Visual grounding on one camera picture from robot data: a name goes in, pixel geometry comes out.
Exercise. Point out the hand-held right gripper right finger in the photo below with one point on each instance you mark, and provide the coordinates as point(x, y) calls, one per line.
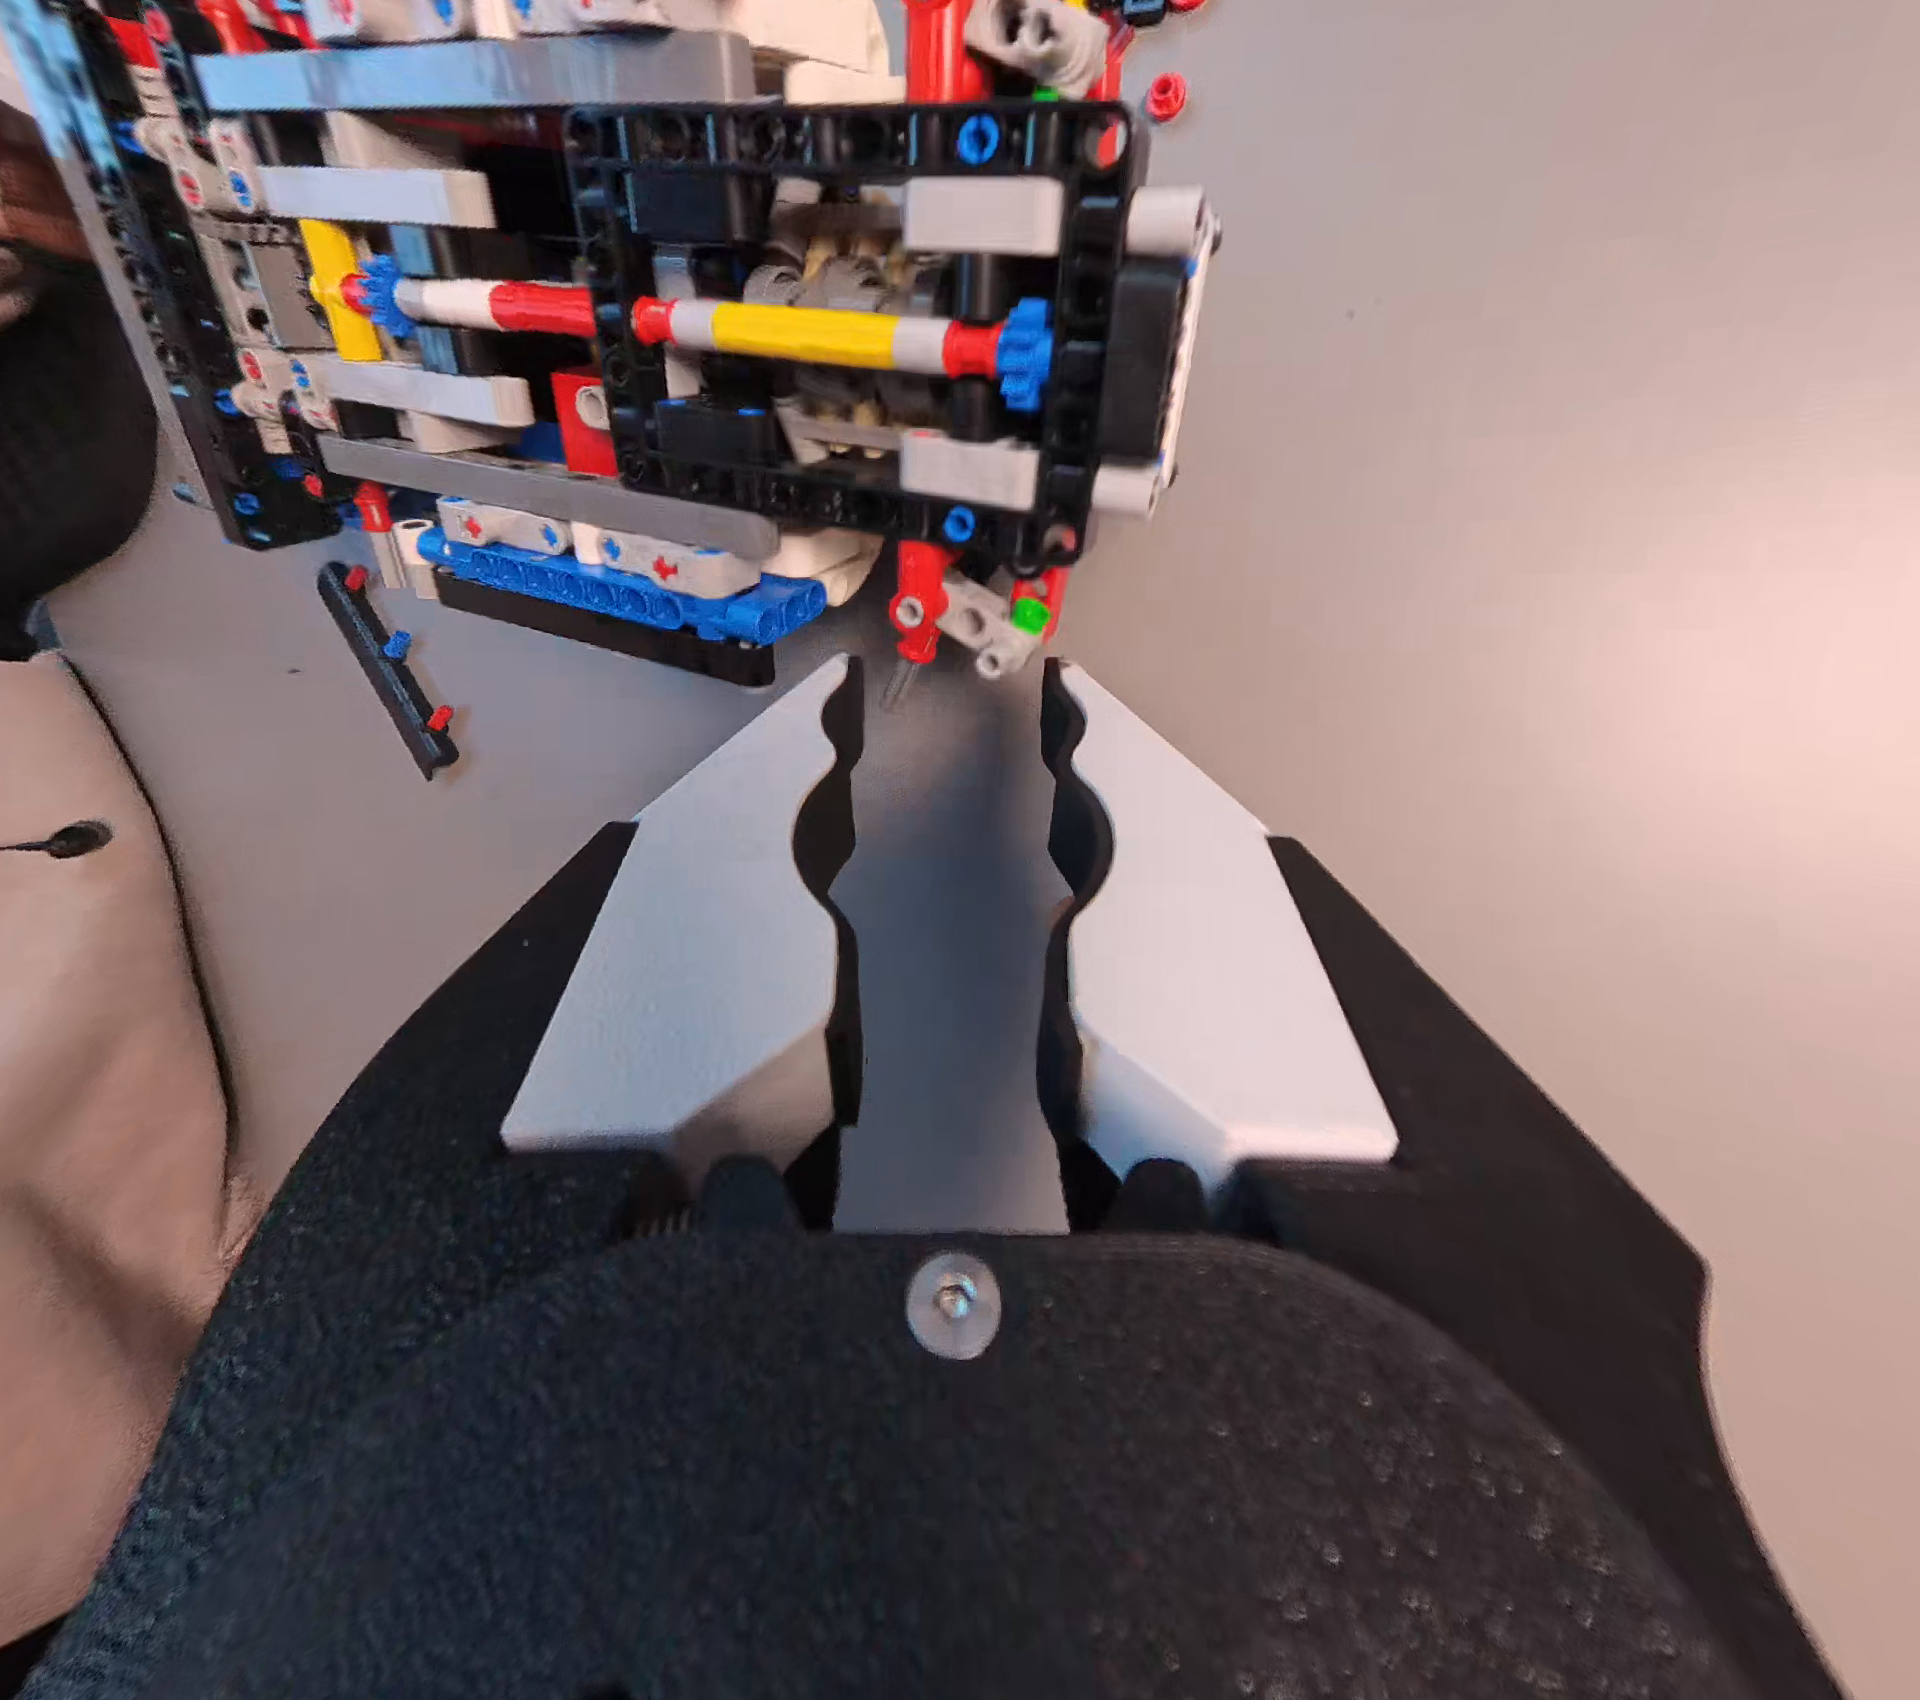
point(1231, 980)

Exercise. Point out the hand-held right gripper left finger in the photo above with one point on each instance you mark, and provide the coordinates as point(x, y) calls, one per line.
point(674, 980)

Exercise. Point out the black lego beam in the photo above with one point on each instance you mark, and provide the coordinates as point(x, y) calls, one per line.
point(383, 665)

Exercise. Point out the red white blue lego car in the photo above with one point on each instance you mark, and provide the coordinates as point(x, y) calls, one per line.
point(841, 335)

